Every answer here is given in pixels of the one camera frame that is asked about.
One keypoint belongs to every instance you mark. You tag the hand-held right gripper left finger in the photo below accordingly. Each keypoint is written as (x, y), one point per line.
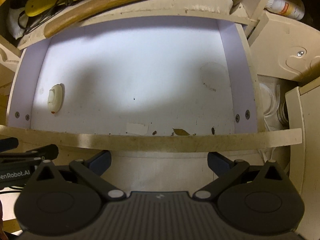
(101, 162)

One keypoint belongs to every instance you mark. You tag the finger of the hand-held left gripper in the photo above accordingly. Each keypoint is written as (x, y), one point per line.
(8, 145)
(47, 152)

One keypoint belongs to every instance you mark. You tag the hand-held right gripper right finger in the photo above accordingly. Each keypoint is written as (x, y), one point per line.
(217, 163)

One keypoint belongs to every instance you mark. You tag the small white plastic bottle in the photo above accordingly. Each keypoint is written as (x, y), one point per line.
(55, 100)

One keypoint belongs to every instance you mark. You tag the cream wooden drawer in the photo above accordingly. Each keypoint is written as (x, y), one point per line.
(137, 67)

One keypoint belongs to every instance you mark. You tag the dry brown leaf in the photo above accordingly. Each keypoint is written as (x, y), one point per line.
(181, 131)

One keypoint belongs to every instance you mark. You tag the glass jar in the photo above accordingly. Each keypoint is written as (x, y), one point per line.
(283, 113)

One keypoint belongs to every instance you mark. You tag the cream side cabinet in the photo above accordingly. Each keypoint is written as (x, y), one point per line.
(307, 142)

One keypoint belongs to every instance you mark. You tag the white plastic bag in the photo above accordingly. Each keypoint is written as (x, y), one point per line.
(16, 22)

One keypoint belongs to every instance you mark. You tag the cream wooden desk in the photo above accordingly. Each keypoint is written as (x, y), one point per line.
(275, 55)

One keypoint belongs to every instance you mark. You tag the white bottle orange label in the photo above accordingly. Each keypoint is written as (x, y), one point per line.
(287, 6)

